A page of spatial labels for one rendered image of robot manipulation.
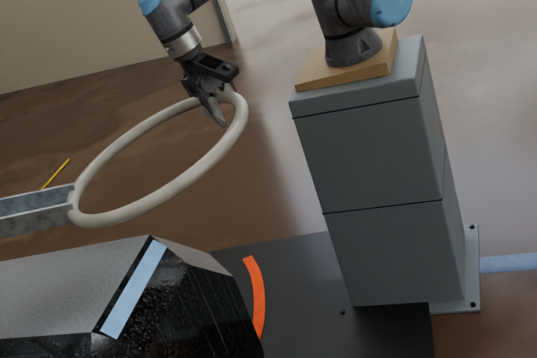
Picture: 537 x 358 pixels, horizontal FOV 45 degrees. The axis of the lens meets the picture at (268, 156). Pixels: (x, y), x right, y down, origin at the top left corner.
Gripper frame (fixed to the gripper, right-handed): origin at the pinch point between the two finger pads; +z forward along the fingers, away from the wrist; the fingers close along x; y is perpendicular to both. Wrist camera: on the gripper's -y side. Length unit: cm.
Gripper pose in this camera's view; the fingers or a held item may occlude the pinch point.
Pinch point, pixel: (232, 116)
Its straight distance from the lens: 167.8
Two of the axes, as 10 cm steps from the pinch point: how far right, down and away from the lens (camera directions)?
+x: -6.2, 6.2, -4.8
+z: 4.6, 7.8, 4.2
